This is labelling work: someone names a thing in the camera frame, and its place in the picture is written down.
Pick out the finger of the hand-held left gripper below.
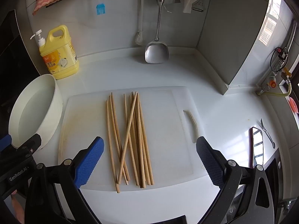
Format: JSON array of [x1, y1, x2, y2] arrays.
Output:
[[0, 134, 13, 148], [13, 133, 42, 156]]

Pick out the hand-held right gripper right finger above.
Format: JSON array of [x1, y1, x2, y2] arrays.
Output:
[[196, 136, 275, 224]]

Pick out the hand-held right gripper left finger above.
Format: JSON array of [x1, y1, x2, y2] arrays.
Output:
[[24, 136, 104, 224]]

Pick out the white round bowl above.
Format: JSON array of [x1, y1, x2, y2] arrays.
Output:
[[8, 74, 63, 150]]

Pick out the set of wooden chopsticks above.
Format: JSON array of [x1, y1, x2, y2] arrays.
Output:
[[106, 91, 155, 194]]

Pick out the person's left hand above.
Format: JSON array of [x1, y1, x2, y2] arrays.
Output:
[[10, 189, 25, 224]]

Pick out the smartphone with red case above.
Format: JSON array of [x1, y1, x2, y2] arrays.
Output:
[[249, 126, 264, 168]]

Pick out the white plastic cutting board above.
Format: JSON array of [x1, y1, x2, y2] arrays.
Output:
[[58, 86, 212, 192]]

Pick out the steel fork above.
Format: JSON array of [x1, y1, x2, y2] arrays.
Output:
[[260, 118, 276, 149]]

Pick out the dark sink basin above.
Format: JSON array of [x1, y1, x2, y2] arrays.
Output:
[[264, 147, 284, 206]]

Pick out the yellow dish soap bottle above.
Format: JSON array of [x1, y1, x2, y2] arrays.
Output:
[[30, 25, 80, 80]]

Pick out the grey gas regulator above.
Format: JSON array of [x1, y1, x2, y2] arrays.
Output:
[[256, 73, 278, 96]]

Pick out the red round object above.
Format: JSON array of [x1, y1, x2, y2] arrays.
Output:
[[288, 97, 299, 113]]

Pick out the steel spatula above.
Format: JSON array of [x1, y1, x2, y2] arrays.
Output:
[[145, 0, 169, 64]]

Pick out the gas valve with red knob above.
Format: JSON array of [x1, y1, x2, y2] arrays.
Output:
[[270, 47, 292, 77]]

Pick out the white bottle brush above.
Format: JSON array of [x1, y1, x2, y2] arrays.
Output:
[[134, 0, 146, 46]]

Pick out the window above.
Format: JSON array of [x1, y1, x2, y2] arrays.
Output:
[[258, 0, 284, 46]]

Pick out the blue silicone basting brush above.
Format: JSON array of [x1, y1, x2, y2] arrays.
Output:
[[95, 0, 106, 16]]

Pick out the corrugated metal pipe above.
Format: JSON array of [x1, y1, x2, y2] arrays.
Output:
[[284, 20, 298, 52]]

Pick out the yellow gas hose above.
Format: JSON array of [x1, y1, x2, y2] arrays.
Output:
[[257, 79, 293, 97]]

